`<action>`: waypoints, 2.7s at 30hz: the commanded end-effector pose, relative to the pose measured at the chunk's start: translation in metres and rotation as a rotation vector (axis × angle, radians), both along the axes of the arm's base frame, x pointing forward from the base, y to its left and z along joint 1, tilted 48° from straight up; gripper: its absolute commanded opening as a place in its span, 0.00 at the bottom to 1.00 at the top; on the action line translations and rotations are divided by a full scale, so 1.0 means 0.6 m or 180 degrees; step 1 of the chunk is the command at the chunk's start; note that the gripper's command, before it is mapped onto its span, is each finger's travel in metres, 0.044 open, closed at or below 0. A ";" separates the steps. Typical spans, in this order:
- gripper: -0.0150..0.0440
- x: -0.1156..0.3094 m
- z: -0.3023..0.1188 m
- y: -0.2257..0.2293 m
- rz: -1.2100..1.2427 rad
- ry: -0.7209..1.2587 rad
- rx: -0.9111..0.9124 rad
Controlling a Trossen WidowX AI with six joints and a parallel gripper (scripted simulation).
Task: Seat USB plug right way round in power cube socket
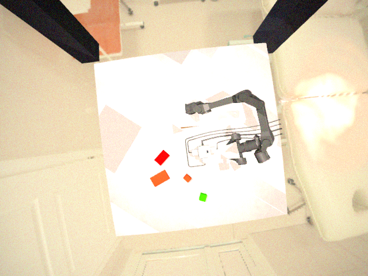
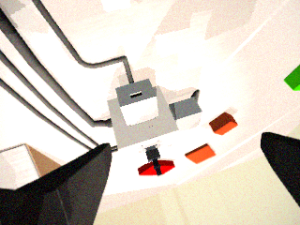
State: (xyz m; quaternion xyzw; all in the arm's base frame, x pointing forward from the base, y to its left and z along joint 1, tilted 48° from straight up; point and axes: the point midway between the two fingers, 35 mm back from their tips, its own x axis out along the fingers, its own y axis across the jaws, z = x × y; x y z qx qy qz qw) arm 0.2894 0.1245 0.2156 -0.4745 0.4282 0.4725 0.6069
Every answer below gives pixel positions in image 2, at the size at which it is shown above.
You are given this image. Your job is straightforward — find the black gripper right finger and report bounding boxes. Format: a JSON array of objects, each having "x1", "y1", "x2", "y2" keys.
[{"x1": 260, "y1": 132, "x2": 300, "y2": 208}]

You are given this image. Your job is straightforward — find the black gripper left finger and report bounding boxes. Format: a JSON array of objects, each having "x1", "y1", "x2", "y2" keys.
[{"x1": 0, "y1": 142, "x2": 113, "y2": 225}]

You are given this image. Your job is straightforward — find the green cube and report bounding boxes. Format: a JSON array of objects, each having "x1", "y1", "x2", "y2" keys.
[{"x1": 283, "y1": 65, "x2": 300, "y2": 91}]

